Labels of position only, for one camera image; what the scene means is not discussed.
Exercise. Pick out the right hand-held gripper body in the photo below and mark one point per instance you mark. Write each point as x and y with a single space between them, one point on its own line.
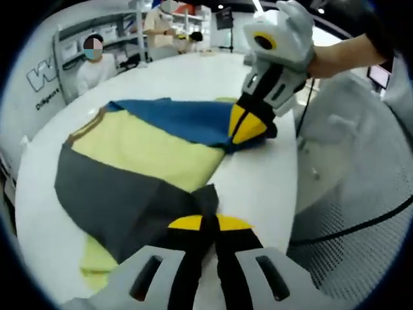
284 42

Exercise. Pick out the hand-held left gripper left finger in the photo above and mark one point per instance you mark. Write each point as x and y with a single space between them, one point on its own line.
180 255

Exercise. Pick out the small white object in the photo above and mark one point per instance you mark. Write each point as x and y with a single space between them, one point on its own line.
143 64

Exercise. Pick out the small beige wooden object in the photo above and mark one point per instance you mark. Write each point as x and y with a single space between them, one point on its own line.
209 53

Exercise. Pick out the grey mesh office chair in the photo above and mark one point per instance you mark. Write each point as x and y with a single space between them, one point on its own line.
355 181

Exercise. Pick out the white storage bin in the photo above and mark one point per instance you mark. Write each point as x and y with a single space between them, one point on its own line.
108 32
68 50

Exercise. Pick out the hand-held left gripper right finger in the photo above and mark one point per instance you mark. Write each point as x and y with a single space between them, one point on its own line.
238 255

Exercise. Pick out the yellow blue grey garment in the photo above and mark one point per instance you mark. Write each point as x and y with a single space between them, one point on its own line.
145 145

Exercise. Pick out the grey metal storage shelf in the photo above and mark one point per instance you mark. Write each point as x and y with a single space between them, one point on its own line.
122 42

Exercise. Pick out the black screen on stand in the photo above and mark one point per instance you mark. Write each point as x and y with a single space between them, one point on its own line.
225 17

